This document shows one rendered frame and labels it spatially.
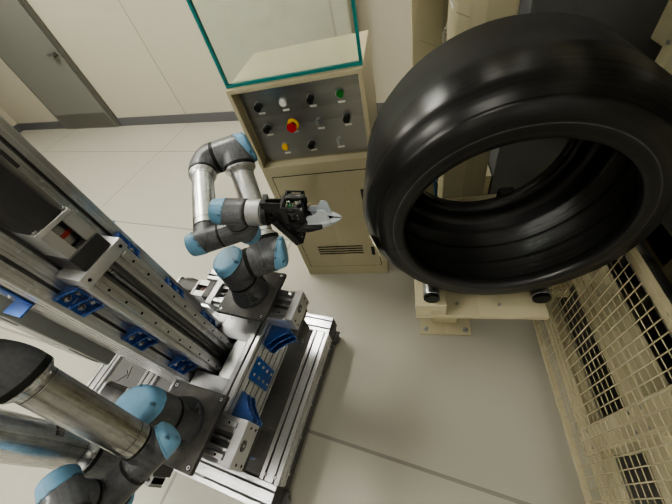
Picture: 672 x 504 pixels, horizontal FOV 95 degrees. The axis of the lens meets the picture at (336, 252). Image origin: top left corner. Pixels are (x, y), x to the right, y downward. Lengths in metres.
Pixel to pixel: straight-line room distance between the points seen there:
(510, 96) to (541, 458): 1.52
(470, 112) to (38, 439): 1.03
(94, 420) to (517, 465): 1.53
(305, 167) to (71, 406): 1.17
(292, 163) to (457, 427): 1.46
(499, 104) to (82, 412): 0.92
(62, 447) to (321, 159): 1.27
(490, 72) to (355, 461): 1.58
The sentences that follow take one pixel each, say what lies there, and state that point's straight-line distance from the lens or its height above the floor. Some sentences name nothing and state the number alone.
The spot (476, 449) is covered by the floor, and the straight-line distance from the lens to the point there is 1.74.
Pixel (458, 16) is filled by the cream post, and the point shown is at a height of 1.47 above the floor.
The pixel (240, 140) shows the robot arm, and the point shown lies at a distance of 1.24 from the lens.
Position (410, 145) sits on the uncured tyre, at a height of 1.39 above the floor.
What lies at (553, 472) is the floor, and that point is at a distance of 1.80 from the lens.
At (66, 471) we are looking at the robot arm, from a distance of 0.94.
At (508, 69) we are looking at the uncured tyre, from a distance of 0.58.
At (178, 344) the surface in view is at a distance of 1.17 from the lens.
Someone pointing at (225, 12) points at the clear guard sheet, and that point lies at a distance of 1.37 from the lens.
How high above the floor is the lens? 1.70
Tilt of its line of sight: 49 degrees down
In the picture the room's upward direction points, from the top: 18 degrees counter-clockwise
